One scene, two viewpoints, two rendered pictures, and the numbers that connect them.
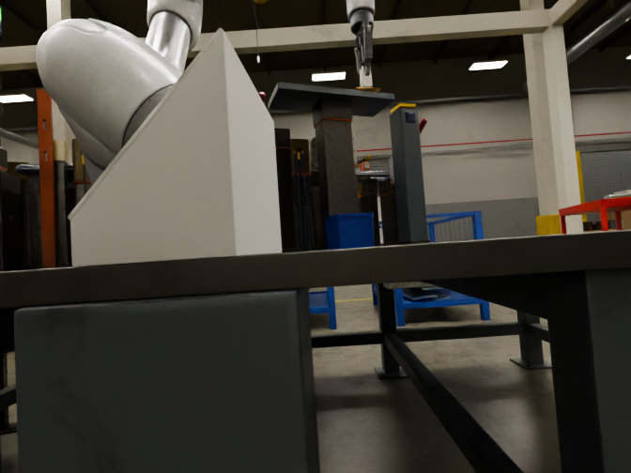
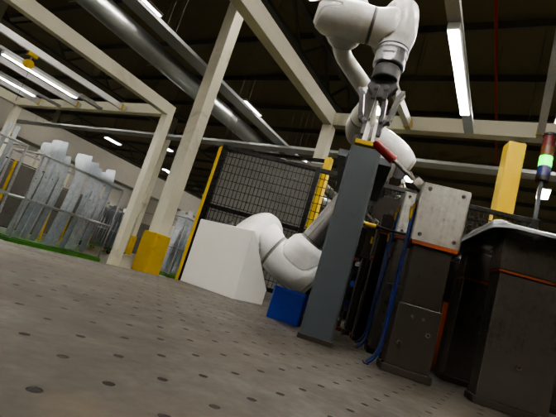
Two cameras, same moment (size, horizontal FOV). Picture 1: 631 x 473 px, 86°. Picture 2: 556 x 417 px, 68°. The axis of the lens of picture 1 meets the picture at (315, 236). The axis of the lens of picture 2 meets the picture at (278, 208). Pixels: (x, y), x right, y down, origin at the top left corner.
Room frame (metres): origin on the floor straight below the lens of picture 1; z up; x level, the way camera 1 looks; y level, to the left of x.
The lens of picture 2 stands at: (1.45, -1.19, 0.79)
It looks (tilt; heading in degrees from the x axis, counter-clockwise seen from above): 10 degrees up; 121
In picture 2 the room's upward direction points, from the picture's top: 17 degrees clockwise
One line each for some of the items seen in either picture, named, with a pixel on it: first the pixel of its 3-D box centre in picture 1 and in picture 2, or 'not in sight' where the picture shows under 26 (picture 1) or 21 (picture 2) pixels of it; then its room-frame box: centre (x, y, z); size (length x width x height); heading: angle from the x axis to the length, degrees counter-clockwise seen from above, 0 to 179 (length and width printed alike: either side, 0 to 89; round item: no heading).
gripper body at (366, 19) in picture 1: (361, 31); (383, 83); (1.07, -0.20, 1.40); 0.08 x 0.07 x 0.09; 9
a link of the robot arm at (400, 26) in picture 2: not in sight; (394, 26); (1.06, -0.20, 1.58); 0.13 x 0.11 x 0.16; 26
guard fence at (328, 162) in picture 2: not in sight; (242, 251); (-0.68, 2.03, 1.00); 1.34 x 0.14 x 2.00; 0
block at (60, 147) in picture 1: (61, 204); not in sight; (0.97, 0.72, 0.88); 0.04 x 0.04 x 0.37; 20
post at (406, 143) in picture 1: (407, 177); (341, 242); (1.12, -0.32, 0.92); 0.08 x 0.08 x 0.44; 20
